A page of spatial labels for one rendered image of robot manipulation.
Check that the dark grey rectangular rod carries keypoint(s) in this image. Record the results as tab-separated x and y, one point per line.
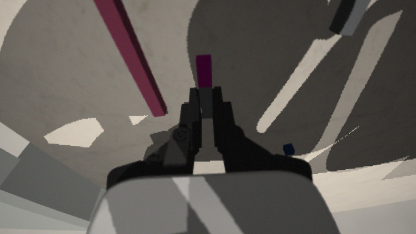
205	95
348	16

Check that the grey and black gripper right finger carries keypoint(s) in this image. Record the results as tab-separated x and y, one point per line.
240	154

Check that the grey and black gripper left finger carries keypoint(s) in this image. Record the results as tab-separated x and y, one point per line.
176	156

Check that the pink rod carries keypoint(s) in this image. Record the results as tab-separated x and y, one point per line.
118	23

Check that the small blue cube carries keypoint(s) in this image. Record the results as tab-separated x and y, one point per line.
288	149

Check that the magenta rectangular block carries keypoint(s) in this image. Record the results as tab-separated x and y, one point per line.
204	70

